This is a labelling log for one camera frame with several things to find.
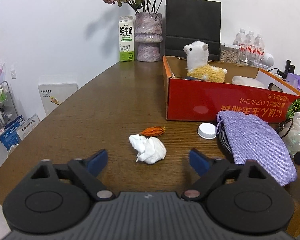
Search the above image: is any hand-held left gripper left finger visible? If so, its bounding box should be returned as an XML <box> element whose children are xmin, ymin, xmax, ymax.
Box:
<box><xmin>30</xmin><ymin>149</ymin><xmax>115</xmax><ymax>201</ymax></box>

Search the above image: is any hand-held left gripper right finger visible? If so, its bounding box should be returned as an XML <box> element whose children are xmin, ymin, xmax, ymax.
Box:
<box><xmin>182</xmin><ymin>149</ymin><xmax>274</xmax><ymax>200</ymax></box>

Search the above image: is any white bottle cap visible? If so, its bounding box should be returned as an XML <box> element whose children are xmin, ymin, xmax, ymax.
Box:
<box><xmin>197</xmin><ymin>122</ymin><xmax>217</xmax><ymax>139</ymax></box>

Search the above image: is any white tissue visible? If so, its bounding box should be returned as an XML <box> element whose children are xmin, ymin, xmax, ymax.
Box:
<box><xmin>129</xmin><ymin>134</ymin><xmax>167</xmax><ymax>165</ymax></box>

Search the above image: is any purple woven pouch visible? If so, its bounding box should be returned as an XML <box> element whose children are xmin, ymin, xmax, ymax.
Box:
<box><xmin>216</xmin><ymin>110</ymin><xmax>297</xmax><ymax>187</ymax></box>

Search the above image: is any red cardboard box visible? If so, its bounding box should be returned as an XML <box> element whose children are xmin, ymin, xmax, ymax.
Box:
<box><xmin>162</xmin><ymin>55</ymin><xmax>300</xmax><ymax>124</ymax></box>

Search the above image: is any translucent plastic container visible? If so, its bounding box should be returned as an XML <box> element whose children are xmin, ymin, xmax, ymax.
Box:
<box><xmin>231</xmin><ymin>76</ymin><xmax>265</xmax><ymax>88</ymax></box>

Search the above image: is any yellow white plush alpaca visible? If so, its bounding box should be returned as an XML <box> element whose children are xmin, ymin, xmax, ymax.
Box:
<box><xmin>183</xmin><ymin>40</ymin><xmax>228</xmax><ymax>83</ymax></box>

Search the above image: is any brown wooden desktop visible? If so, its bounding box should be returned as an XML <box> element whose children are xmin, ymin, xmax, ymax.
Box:
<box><xmin>0</xmin><ymin>61</ymin><xmax>300</xmax><ymax>238</ymax></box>

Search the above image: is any crumpled iridescent plastic bag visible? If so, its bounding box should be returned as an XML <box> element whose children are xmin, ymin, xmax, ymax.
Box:
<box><xmin>281</xmin><ymin>112</ymin><xmax>300</xmax><ymax>158</ymax></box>

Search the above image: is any orange dried flower husk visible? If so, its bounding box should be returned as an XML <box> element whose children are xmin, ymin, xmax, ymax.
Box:
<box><xmin>139</xmin><ymin>126</ymin><xmax>166</xmax><ymax>137</ymax></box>

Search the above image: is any white board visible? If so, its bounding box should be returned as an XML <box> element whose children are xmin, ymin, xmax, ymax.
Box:
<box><xmin>37</xmin><ymin>82</ymin><xmax>78</xmax><ymax>123</ymax></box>

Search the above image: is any white sign card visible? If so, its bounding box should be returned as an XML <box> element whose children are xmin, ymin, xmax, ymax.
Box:
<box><xmin>16</xmin><ymin>114</ymin><xmax>40</xmax><ymax>142</ymax></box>

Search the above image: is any purple tissue pack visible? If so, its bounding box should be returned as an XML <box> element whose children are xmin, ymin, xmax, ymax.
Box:
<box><xmin>286</xmin><ymin>72</ymin><xmax>300</xmax><ymax>93</ymax></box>

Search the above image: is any white power adapter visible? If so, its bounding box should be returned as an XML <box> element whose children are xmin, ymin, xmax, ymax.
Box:
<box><xmin>267</xmin><ymin>66</ymin><xmax>285</xmax><ymax>77</ymax></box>

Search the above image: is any black upright box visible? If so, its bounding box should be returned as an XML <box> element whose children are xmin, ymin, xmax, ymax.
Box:
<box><xmin>285</xmin><ymin>59</ymin><xmax>295</xmax><ymax>75</ymax></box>

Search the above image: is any white round speaker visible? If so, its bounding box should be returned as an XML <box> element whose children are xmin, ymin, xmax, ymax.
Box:
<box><xmin>262</xmin><ymin>53</ymin><xmax>275</xmax><ymax>67</ymax></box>

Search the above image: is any clear snack jar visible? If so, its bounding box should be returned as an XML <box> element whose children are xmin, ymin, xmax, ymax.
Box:
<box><xmin>219</xmin><ymin>43</ymin><xmax>241</xmax><ymax>63</ymax></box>

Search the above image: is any red label water bottle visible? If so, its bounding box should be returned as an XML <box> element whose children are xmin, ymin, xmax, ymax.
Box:
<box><xmin>234</xmin><ymin>28</ymin><xmax>247</xmax><ymax>52</ymax></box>
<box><xmin>254</xmin><ymin>34</ymin><xmax>265</xmax><ymax>57</ymax></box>
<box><xmin>245</xmin><ymin>31</ymin><xmax>256</xmax><ymax>55</ymax></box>

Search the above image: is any white green milk carton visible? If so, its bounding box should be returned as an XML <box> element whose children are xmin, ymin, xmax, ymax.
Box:
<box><xmin>118</xmin><ymin>16</ymin><xmax>135</xmax><ymax>62</ymax></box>

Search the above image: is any purple marbled vase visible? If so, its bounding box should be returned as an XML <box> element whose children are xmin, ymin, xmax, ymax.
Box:
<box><xmin>134</xmin><ymin>12</ymin><xmax>163</xmax><ymax>62</ymax></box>

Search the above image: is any black paper bag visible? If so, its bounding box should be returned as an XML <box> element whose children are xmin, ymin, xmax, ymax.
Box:
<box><xmin>164</xmin><ymin>0</ymin><xmax>222</xmax><ymax>62</ymax></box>

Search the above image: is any wire rack shelf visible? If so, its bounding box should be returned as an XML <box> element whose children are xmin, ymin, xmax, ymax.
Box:
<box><xmin>0</xmin><ymin>81</ymin><xmax>19</xmax><ymax>140</ymax></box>

